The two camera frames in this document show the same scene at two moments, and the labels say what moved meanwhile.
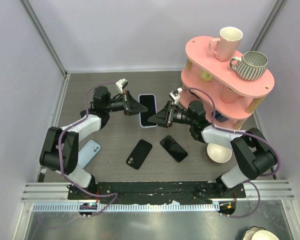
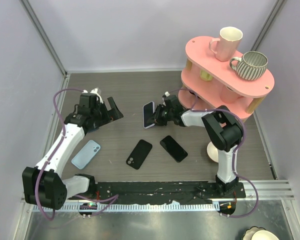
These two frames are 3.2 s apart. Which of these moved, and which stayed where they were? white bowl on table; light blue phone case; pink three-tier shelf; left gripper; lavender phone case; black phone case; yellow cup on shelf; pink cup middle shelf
Moved: lavender phone case; left gripper
Stayed: yellow cup on shelf; pink three-tier shelf; black phone case; light blue phone case; white bowl on table; pink cup middle shelf
